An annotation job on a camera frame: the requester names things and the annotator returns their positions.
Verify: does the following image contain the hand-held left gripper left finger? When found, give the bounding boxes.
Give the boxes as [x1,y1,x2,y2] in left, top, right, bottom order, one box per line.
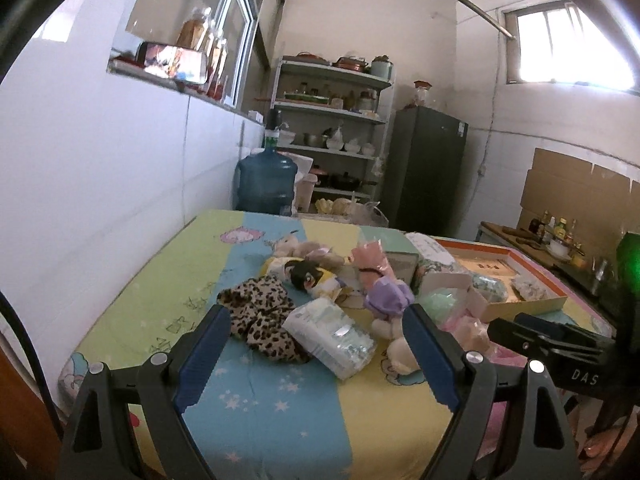
[60,304,233,480]

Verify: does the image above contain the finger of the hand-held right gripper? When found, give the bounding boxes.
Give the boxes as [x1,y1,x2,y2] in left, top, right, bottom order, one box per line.
[487,312,615,361]

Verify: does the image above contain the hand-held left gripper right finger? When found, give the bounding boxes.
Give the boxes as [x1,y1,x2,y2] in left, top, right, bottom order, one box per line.
[402,302,583,480]

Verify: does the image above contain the cardboard tray box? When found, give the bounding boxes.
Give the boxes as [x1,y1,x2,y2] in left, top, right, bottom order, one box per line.
[435,239,568,320]

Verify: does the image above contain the clear plastic bag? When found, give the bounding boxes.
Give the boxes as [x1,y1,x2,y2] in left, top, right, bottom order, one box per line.
[510,276,551,301]
[470,272,508,303]

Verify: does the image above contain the pale green bag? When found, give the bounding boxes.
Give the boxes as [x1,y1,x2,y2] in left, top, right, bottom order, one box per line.
[417,287,468,328]

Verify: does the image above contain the white plush toy purple hat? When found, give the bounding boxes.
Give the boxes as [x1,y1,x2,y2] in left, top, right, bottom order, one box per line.
[362,280,426,376]

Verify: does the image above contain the leopard print cloth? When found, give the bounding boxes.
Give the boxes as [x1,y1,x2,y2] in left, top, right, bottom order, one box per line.
[216,277,313,365]

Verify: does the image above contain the clear plastic tissue pack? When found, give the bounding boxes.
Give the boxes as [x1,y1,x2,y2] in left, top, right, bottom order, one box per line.
[281,297,377,381]

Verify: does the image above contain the pink packet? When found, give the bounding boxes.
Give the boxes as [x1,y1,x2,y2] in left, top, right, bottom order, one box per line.
[347,241,396,296]

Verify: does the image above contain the floral gift box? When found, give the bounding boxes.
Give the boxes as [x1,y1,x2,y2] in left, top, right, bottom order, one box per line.
[387,232,471,286]

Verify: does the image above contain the cardboard sheet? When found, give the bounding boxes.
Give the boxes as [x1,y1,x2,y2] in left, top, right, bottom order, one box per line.
[517,147,640,253]

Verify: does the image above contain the black-haired yellow doll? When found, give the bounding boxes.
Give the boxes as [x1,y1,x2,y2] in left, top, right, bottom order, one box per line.
[260,256,351,306]

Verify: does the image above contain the beige plush toy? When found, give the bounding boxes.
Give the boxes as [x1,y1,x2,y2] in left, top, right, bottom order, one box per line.
[272,232,346,268]

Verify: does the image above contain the plastic bag of vegetables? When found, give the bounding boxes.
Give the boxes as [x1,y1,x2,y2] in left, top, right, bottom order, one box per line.
[315,197,390,227]

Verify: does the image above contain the dark grey fridge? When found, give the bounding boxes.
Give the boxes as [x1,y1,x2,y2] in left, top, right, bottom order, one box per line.
[382,106,468,241]

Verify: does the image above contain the blue water jug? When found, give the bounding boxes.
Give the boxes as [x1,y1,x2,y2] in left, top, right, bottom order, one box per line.
[234,147,300,216]

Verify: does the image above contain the white plastic container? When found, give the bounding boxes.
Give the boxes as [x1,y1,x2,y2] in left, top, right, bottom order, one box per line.
[295,170,318,211]

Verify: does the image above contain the white shelf rack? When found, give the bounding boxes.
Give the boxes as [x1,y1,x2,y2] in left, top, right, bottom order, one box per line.
[270,57,396,216]

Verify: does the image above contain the black water pump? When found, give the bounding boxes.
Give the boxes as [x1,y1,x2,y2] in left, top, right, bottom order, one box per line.
[262,108,291,148]

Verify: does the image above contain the small barred window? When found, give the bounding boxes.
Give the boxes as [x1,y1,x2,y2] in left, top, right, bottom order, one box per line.
[502,2,640,93]

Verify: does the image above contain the smartphone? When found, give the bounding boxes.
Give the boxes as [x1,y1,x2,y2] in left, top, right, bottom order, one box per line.
[136,41,208,85]

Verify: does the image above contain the glass jar amber contents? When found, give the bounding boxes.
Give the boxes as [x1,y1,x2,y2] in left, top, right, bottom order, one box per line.
[207,30,230,97]
[175,6,213,53]

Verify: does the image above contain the sliding window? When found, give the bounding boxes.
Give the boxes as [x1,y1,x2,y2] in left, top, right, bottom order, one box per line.
[125,0,263,111]

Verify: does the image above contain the black cable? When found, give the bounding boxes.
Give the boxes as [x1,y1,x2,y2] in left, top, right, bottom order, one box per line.
[0,290,66,436]

